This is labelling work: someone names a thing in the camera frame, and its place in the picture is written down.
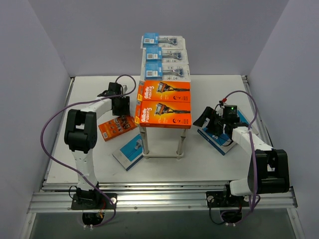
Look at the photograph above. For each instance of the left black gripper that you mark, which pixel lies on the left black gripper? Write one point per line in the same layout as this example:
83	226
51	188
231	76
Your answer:
120	107

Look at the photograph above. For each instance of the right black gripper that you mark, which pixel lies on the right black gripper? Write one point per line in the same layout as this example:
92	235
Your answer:
212	120

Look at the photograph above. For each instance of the orange Fusion5 razor box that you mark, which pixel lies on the orange Fusion5 razor box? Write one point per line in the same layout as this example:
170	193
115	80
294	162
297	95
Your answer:
163	114
164	91
116	127

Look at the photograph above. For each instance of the clear blue-card razor blister pack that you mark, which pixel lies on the clear blue-card razor blister pack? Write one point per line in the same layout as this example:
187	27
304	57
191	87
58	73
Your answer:
165	72

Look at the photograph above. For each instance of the blue harry's box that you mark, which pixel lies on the blue harry's box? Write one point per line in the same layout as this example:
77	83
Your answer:
130	153
221	143
244	119

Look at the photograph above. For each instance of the Gillette SkinGuard blister pack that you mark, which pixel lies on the Gillette SkinGuard blister pack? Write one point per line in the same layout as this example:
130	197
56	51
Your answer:
164	56

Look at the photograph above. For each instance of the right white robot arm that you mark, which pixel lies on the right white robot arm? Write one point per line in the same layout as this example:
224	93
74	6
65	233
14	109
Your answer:
268	171

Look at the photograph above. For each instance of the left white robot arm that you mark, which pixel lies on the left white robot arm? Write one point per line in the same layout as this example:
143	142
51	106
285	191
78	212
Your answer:
81	136

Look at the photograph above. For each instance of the white two-tier shelf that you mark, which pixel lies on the white two-tier shelf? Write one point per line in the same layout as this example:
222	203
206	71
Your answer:
163	142

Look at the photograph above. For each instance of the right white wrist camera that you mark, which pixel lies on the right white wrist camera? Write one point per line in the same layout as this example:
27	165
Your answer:
220	104

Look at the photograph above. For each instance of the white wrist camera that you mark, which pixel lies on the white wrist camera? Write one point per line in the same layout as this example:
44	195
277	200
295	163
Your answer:
220	104
124	89

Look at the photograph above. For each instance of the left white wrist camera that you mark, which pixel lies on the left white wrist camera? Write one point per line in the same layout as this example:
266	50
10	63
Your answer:
124	89

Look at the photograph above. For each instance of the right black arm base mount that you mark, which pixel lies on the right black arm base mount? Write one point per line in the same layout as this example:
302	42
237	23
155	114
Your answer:
221	199

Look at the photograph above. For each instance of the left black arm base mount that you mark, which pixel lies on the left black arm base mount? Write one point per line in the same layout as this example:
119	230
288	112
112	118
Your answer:
93	202

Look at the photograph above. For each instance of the aluminium mounting rail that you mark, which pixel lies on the aluminium mounting rail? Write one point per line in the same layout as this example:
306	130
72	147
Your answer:
132	197

